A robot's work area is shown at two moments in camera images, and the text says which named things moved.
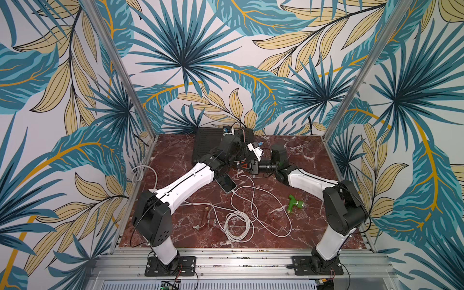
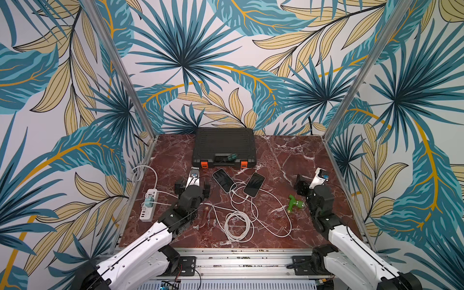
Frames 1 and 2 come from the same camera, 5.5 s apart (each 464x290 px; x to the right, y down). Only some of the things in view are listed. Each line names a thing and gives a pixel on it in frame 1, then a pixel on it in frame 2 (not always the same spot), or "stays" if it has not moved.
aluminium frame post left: (121, 67) stays
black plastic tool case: (206, 139) stays
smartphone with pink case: (226, 183) stays
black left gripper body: (240, 154) -> (179, 188)
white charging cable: (237, 224) stays
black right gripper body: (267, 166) -> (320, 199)
